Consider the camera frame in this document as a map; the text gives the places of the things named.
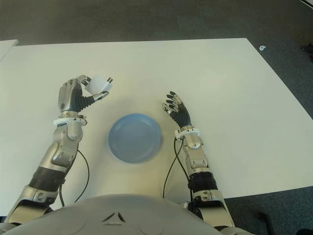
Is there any blue plate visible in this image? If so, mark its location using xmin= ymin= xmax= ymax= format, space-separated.
xmin=108 ymin=113 xmax=163 ymax=164

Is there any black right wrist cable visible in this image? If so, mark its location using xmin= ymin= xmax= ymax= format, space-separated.
xmin=162 ymin=137 xmax=191 ymax=209

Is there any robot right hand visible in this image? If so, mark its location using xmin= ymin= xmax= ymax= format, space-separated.
xmin=160 ymin=90 xmax=191 ymax=128

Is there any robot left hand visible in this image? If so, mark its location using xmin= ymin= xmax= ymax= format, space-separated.
xmin=58 ymin=74 xmax=110 ymax=114

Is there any white charger plug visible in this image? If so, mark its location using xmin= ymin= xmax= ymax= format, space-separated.
xmin=84 ymin=74 xmax=115 ymax=95

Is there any grey robot torso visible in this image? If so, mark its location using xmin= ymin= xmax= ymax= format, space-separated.
xmin=0 ymin=193 xmax=247 ymax=235

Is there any white side table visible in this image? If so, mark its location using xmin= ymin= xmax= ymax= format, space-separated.
xmin=0 ymin=39 xmax=19 ymax=62

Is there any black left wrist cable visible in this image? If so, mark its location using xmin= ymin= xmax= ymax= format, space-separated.
xmin=58 ymin=149 xmax=90 ymax=206

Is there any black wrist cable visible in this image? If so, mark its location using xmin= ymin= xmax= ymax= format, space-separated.
xmin=58 ymin=149 xmax=90 ymax=206
xmin=162 ymin=137 xmax=191 ymax=209

